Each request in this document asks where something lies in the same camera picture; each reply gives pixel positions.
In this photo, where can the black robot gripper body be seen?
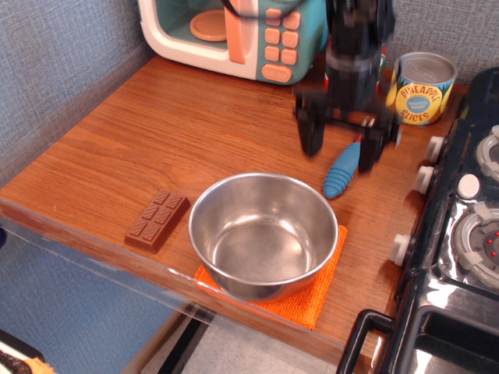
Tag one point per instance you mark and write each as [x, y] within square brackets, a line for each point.
[320, 104]

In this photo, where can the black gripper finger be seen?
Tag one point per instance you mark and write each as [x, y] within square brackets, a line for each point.
[371, 148]
[311, 134]

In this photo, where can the blue handled metal fork spoon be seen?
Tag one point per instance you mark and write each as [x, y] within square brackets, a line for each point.
[341, 172]

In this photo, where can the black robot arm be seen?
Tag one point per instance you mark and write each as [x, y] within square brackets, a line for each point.
[357, 33]

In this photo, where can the stainless steel pot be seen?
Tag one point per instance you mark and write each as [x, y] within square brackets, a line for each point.
[263, 237]

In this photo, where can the tomato sauce can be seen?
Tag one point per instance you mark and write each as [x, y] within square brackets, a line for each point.
[383, 68]

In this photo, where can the white stove knob upper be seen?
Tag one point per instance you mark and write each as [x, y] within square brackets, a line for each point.
[433, 149]

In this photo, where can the white stove knob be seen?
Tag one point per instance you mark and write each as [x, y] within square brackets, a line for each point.
[399, 249]
[423, 179]
[433, 149]

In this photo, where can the white stove knob middle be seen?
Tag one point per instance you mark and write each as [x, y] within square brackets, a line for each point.
[423, 179]

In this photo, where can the pineapple slices can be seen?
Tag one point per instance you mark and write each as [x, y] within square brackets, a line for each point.
[421, 85]

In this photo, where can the teal toy microwave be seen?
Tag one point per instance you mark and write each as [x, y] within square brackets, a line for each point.
[268, 41]

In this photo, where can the white round stove button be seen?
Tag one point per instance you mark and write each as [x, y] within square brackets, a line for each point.
[468, 186]

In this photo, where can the white stove knob lower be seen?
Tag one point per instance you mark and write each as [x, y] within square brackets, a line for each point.
[399, 249]

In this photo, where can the brown toy chocolate bar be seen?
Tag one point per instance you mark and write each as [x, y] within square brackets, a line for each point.
[157, 221]

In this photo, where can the orange cloth mat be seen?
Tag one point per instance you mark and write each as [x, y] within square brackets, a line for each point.
[302, 309]

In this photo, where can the black toy stove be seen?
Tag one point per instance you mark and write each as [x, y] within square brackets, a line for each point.
[446, 314]

